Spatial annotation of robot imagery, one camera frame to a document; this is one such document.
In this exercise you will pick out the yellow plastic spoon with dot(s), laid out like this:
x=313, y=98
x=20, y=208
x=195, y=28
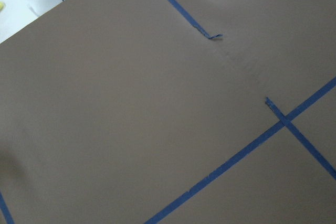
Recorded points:
x=1, y=6

